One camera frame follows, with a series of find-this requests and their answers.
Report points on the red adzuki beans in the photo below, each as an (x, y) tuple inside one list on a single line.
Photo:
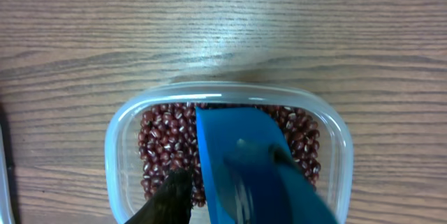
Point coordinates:
[(168, 140)]

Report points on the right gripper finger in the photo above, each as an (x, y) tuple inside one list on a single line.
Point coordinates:
[(171, 203)]

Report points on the clear plastic food container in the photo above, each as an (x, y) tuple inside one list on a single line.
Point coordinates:
[(123, 166)]

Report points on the blue plastic measuring scoop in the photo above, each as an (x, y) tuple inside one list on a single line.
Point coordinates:
[(248, 171)]

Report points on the white digital kitchen scale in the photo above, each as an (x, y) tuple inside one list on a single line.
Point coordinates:
[(6, 210)]

